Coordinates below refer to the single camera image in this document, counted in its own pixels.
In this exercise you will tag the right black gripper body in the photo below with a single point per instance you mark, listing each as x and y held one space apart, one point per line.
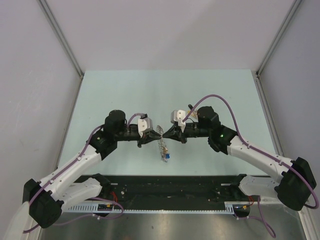
189 132

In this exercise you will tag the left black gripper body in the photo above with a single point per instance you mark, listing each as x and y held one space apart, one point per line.
142 140

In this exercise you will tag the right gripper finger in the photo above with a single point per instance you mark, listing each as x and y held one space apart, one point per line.
170 131
170 136

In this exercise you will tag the yellow tag key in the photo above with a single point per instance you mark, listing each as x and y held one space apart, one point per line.
194 115
165 150

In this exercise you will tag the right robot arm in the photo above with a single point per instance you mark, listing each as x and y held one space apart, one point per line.
292 180

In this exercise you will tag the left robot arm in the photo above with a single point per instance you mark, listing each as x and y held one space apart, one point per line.
48 197

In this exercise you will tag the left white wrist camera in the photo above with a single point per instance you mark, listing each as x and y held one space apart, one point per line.
144 125

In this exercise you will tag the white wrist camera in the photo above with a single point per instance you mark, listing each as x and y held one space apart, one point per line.
177 117
144 125

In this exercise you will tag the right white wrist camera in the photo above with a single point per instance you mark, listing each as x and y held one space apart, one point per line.
177 117

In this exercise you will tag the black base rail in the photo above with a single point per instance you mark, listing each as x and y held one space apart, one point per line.
174 193

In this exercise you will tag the slotted cable duct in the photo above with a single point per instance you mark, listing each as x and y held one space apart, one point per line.
92 208

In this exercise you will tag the right aluminium frame post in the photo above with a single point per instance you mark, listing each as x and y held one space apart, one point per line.
290 15

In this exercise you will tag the aluminium frame post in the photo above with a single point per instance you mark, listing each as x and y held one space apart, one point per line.
48 13
290 15

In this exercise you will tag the left aluminium frame post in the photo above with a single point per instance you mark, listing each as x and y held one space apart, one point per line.
48 13

